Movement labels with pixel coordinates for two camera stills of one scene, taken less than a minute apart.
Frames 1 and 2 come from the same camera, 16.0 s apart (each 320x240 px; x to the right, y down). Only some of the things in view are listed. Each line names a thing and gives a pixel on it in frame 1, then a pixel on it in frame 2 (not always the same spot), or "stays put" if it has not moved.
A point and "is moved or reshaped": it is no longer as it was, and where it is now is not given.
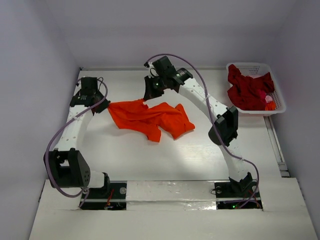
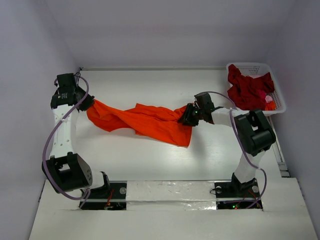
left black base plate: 113,196 stays put
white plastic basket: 258,69 stays put
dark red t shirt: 248,93 stays put
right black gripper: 150,89 to 189,115
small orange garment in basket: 271,106 stays put
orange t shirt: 135,114 is moved or reshaped
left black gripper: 103,106 to 88,103
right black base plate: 227,198 stays put
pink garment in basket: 268,99 stays put
